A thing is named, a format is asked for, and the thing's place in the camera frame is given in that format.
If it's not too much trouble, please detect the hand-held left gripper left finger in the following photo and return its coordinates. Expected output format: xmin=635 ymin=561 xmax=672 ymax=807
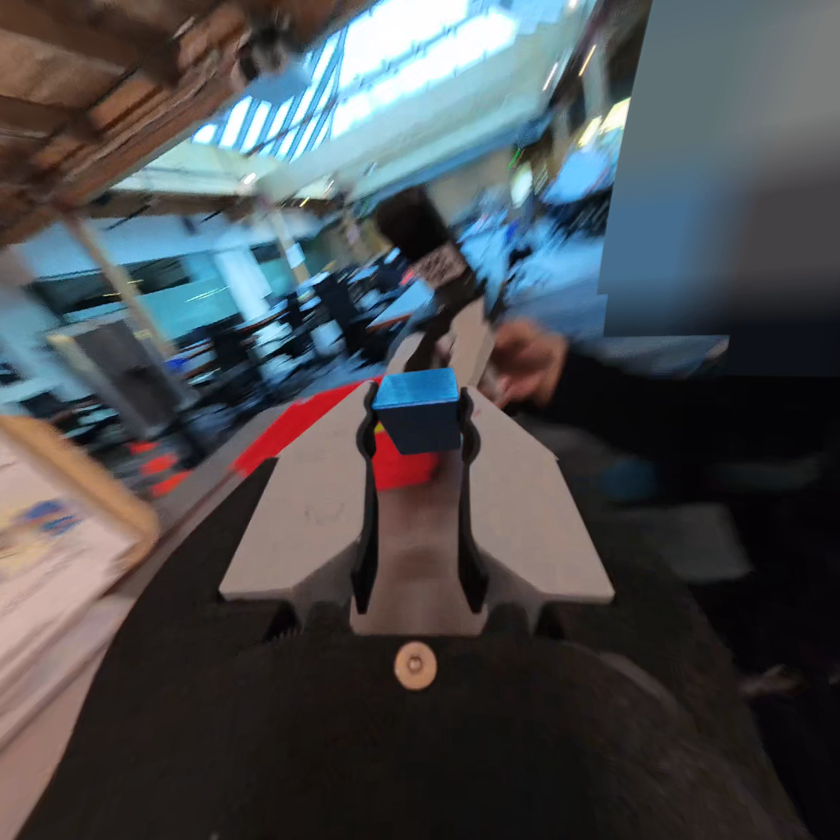
xmin=218 ymin=379 xmax=383 ymax=618

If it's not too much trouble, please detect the wooden sign board with paper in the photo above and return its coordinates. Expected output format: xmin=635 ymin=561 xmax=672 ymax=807
xmin=0 ymin=412 xmax=163 ymax=746

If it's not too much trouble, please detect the grey panel on black stand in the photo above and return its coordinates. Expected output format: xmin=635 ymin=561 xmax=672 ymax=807
xmin=46 ymin=318 xmax=204 ymax=460

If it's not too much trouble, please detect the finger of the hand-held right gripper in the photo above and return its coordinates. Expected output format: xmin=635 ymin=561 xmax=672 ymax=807
xmin=451 ymin=320 xmax=511 ymax=409
xmin=386 ymin=331 xmax=434 ymax=380

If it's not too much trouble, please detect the red plastic bin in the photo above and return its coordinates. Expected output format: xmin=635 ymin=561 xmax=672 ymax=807
xmin=230 ymin=376 xmax=442 ymax=492

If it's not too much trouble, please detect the person's right hand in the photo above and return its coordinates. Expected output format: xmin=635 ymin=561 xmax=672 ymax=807
xmin=492 ymin=317 xmax=571 ymax=409

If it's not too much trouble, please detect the blue wooden block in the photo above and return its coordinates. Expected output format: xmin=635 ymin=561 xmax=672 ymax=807
xmin=371 ymin=368 xmax=461 ymax=456

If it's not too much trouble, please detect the orange traffic cone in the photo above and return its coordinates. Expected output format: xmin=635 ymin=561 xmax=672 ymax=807
xmin=128 ymin=438 xmax=193 ymax=500

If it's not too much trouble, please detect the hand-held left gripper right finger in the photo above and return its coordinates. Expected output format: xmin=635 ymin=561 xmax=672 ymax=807
xmin=458 ymin=387 xmax=616 ymax=622

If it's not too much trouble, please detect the person's right forearm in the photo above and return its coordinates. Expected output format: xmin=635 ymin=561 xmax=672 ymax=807
xmin=525 ymin=341 xmax=840 ymax=513

